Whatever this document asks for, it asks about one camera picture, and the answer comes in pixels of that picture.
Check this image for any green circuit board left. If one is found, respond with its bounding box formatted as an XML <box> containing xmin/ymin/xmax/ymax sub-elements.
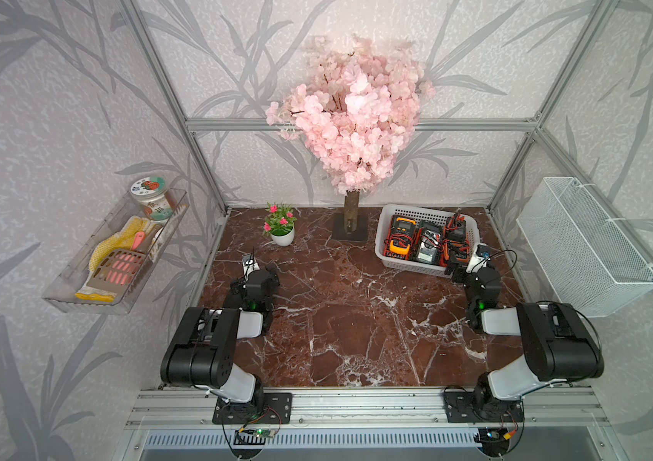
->
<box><xmin>234</xmin><ymin>428</ymin><xmax>280</xmax><ymax>447</ymax></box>

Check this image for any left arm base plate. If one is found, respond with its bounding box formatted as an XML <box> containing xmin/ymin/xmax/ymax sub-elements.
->
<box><xmin>212</xmin><ymin>392</ymin><xmax>293</xmax><ymax>426</ymax></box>

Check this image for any white wire mesh wall basket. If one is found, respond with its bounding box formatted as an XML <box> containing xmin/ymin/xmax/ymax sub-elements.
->
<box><xmin>517</xmin><ymin>177</ymin><xmax>653</xmax><ymax>318</ymax></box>

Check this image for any white plastic perforated basket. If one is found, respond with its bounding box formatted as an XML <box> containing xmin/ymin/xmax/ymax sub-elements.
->
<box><xmin>373</xmin><ymin>204</ymin><xmax>482</xmax><ymax>279</ymax></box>

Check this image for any pink grid brush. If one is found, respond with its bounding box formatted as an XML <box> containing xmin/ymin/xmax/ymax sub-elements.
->
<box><xmin>75</xmin><ymin>232</ymin><xmax>147</xmax><ymax>303</ymax></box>

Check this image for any yellow ANENG multimeter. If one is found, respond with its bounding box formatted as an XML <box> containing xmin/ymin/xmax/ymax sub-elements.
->
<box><xmin>383</xmin><ymin>215</ymin><xmax>417</xmax><ymax>260</ymax></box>

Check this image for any clear acrylic wall shelf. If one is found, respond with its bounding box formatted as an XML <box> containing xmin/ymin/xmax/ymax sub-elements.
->
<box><xmin>41</xmin><ymin>188</ymin><xmax>189</xmax><ymax>315</ymax></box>

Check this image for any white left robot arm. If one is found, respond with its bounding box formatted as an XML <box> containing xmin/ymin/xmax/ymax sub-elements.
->
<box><xmin>161</xmin><ymin>267</ymin><xmax>280</xmax><ymax>408</ymax></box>

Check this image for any aluminium frame post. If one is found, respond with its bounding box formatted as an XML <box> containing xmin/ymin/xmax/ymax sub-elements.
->
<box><xmin>115</xmin><ymin>0</ymin><xmax>230</xmax><ymax>209</ymax></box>

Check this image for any small potted pink flower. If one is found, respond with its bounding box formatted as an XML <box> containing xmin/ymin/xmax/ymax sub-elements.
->
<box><xmin>263</xmin><ymin>203</ymin><xmax>297</xmax><ymax>247</ymax></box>

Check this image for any orange multimeter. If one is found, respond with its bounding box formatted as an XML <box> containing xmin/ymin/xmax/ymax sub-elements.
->
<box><xmin>440</xmin><ymin>239</ymin><xmax>471</xmax><ymax>267</ymax></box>

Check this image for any circuit board right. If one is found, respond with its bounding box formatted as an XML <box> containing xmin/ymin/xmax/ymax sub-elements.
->
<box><xmin>474</xmin><ymin>428</ymin><xmax>517</xmax><ymax>460</ymax></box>

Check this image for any pink cherry blossom tree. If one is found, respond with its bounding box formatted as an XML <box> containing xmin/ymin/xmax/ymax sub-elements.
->
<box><xmin>266</xmin><ymin>36</ymin><xmax>436</xmax><ymax>227</ymax></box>

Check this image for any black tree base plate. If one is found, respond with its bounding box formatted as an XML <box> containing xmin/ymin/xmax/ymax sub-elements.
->
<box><xmin>331</xmin><ymin>213</ymin><xmax>369</xmax><ymax>242</ymax></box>

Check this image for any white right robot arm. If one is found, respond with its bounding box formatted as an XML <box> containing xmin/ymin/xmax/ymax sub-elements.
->
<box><xmin>451</xmin><ymin>266</ymin><xmax>604</xmax><ymax>412</ymax></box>

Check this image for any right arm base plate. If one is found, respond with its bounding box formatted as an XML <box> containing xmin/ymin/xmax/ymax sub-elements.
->
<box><xmin>442</xmin><ymin>387</ymin><xmax>524</xmax><ymax>424</ymax></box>

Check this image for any small black multimeter front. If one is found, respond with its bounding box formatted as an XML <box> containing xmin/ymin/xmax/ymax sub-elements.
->
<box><xmin>413</xmin><ymin>221</ymin><xmax>443</xmax><ymax>265</ymax></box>

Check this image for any aluminium front rail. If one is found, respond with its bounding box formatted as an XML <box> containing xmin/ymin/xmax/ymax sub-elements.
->
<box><xmin>124</xmin><ymin>386</ymin><xmax>611</xmax><ymax>430</ymax></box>

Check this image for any small black clamp multimeter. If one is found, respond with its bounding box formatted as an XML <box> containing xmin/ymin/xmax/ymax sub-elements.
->
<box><xmin>444</xmin><ymin>212</ymin><xmax>467</xmax><ymax>243</ymax></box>

